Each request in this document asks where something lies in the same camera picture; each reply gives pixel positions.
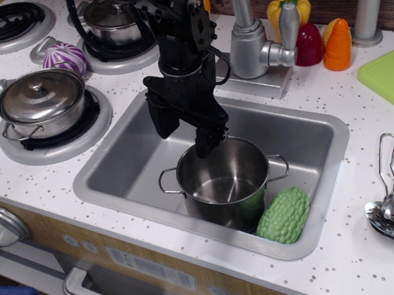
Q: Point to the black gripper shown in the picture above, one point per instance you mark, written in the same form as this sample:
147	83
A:
177	97

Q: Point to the purple white toy onion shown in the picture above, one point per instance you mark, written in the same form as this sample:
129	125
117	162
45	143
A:
66	56

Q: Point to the grey toy sink basin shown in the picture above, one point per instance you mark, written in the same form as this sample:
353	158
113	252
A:
123	172

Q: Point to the steel pot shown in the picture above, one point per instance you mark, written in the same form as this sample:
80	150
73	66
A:
228	186

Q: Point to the orange toy carrot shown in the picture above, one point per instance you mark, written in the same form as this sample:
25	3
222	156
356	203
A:
337	45

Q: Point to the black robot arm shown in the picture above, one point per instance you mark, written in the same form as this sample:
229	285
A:
182	29

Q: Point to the lidded steel pot back burner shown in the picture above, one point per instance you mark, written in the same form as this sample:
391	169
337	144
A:
115	25

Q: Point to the grey toy faucet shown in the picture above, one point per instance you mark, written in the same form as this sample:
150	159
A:
256	65

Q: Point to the lidded steel pot burner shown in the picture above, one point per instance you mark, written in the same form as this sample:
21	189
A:
42	104
115	25

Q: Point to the red toy pepper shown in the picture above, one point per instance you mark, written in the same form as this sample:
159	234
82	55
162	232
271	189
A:
309	46

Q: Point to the back left black burner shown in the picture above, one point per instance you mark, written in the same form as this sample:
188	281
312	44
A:
23	24

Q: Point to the grey oven knob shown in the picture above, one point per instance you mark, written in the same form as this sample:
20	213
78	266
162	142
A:
12	229

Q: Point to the green bumpy toy gourd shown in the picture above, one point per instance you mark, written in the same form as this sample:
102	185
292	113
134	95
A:
284	220

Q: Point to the grey stove knob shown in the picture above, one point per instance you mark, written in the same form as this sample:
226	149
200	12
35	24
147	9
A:
37	54

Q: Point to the lidded steel pot front burner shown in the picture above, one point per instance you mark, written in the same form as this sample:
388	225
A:
42	104

